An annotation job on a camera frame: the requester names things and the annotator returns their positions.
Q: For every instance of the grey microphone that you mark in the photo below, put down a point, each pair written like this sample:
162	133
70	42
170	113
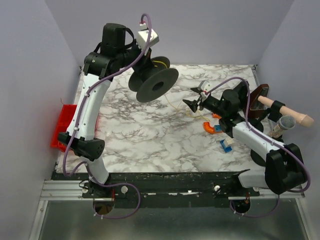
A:
285	123

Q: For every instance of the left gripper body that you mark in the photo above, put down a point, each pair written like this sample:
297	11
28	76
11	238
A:
144	67

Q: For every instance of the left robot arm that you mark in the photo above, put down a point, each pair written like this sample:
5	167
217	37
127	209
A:
118	51

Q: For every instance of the beige handle with black clamp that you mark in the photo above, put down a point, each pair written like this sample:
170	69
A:
300	118

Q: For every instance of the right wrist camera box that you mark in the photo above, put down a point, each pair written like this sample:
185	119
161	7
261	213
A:
204	86

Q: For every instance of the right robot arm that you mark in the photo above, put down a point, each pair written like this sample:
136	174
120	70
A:
283	163

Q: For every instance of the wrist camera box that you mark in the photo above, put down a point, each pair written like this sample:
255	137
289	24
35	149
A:
204	86
144	35

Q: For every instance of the red plastic bin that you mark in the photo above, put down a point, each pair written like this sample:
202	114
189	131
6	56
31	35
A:
64	119

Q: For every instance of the black triangular stand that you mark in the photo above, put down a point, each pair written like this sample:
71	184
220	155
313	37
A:
242	91

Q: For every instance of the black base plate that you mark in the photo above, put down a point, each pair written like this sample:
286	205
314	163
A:
162	190

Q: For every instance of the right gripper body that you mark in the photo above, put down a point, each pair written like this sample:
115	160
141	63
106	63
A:
200	99

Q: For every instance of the orange curved toy track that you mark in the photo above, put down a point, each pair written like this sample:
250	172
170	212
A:
211	129

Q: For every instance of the blue white toy block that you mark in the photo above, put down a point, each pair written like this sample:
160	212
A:
226	144

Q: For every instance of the black cable spool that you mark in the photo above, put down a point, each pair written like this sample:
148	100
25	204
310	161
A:
154	80

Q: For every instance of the aluminium rail frame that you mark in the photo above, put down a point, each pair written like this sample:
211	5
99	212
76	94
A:
69	190

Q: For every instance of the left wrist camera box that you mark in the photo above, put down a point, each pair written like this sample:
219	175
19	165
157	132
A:
144	35

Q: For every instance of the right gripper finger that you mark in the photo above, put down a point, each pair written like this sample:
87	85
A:
193	105
196	90

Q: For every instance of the black round stand base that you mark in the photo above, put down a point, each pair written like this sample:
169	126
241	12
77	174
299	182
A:
260	160

